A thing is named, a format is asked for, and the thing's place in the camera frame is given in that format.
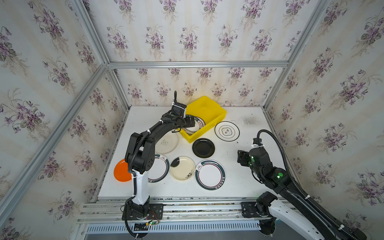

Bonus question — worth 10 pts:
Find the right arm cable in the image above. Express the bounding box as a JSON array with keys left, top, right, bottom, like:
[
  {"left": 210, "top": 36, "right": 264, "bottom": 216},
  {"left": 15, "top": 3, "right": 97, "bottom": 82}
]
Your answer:
[{"left": 256, "top": 129, "right": 361, "bottom": 240}]

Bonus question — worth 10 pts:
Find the orange plate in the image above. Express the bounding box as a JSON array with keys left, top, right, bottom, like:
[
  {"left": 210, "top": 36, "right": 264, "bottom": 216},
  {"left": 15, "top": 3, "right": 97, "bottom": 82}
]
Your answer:
[{"left": 114, "top": 159, "right": 132, "bottom": 183}]

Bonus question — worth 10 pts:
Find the cream plate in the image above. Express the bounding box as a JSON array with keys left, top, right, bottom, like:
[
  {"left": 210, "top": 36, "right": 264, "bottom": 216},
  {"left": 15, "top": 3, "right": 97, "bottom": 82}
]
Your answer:
[{"left": 170, "top": 156, "right": 196, "bottom": 181}]

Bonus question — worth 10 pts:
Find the green rim HAO SHI plate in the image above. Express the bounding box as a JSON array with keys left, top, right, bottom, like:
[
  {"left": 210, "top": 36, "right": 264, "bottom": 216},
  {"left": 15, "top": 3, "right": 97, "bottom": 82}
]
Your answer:
[{"left": 183, "top": 117, "right": 206, "bottom": 135}]

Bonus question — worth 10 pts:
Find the green rim plate under arm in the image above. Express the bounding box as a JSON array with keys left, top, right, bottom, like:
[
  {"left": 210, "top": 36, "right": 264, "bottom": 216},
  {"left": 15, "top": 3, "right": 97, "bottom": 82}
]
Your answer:
[{"left": 148, "top": 155, "right": 170, "bottom": 183}]

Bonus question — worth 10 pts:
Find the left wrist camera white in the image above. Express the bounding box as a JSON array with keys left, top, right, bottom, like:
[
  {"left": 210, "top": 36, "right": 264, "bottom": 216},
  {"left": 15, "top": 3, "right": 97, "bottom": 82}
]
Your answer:
[{"left": 171, "top": 102, "right": 187, "bottom": 118}]

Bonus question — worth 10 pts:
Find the yellow plastic bin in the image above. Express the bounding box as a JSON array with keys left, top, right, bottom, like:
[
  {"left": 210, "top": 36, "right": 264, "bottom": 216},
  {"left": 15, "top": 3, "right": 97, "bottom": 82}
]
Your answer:
[{"left": 180, "top": 96, "right": 227, "bottom": 144}]

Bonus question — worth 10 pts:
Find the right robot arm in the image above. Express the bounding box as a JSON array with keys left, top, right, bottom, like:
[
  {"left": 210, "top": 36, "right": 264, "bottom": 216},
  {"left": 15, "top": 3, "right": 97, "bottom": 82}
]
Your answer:
[{"left": 237, "top": 146, "right": 368, "bottom": 240}]

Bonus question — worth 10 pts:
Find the white plate green red rim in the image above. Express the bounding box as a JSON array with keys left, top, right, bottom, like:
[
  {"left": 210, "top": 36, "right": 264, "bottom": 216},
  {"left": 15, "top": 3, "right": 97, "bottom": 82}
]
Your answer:
[{"left": 195, "top": 160, "right": 226, "bottom": 191}]

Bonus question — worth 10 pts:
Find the translucent white plate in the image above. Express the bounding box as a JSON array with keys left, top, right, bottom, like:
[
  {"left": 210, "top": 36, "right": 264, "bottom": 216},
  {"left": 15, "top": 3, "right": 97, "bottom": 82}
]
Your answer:
[{"left": 155, "top": 132, "right": 179, "bottom": 155}]

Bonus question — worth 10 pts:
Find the black plate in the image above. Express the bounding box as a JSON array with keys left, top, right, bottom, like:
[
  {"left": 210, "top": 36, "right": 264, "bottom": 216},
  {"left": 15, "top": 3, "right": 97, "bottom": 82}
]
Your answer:
[{"left": 192, "top": 138, "right": 216, "bottom": 159}]

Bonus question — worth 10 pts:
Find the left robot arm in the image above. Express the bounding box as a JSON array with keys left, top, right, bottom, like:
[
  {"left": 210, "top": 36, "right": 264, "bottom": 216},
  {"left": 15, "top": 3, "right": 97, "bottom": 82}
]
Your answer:
[{"left": 123, "top": 111, "right": 195, "bottom": 221}]

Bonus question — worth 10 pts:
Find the white plate green quatrefoil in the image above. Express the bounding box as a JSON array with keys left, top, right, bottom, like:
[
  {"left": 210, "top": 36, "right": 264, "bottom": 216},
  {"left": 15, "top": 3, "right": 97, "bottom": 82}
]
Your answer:
[{"left": 215, "top": 121, "right": 240, "bottom": 142}]

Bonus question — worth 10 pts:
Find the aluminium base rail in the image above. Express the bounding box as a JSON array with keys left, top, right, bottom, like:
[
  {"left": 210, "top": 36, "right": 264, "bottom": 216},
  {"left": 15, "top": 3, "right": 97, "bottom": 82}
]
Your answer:
[{"left": 76, "top": 198, "right": 271, "bottom": 235}]

